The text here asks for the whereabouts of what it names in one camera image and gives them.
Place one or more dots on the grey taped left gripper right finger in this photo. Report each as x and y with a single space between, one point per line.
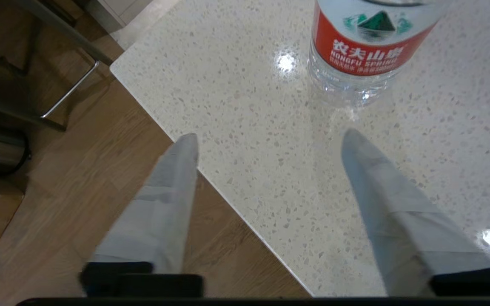
406 221

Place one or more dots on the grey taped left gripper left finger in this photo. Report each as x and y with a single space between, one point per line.
160 212

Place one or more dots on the clear red-label water bottle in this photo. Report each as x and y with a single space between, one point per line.
364 46

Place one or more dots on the grey metal chair frame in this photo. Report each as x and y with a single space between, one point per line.
70 89

